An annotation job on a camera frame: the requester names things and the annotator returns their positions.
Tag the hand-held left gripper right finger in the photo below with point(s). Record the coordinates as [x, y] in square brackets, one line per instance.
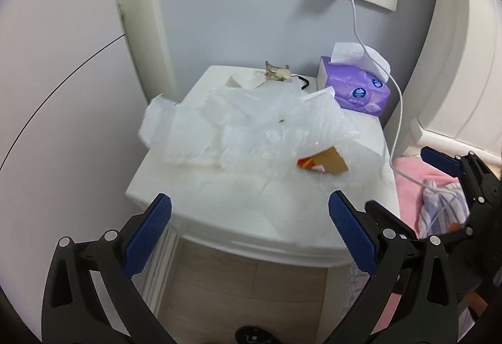
[351, 234]

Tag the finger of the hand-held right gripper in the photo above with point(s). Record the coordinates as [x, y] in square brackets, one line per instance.
[386, 216]
[441, 162]

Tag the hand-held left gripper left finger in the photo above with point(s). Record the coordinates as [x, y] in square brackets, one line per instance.
[151, 230]

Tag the brown cardboard piece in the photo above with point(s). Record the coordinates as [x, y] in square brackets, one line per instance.
[333, 161]

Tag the clear plastic bag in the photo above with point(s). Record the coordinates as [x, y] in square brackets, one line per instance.
[266, 120]

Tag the pink blanket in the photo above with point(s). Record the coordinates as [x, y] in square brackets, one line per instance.
[408, 171]

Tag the white nightstand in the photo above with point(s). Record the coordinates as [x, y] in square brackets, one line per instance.
[157, 187]

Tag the striped cloth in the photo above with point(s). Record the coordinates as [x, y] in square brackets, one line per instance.
[443, 210]

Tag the white bed headboard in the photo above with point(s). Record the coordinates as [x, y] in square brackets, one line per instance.
[470, 53]

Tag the purple tissue pack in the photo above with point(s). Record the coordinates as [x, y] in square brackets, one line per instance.
[353, 85]

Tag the clear hair clip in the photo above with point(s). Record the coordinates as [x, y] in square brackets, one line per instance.
[276, 73]

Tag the white door frame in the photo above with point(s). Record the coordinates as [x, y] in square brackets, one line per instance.
[137, 14]

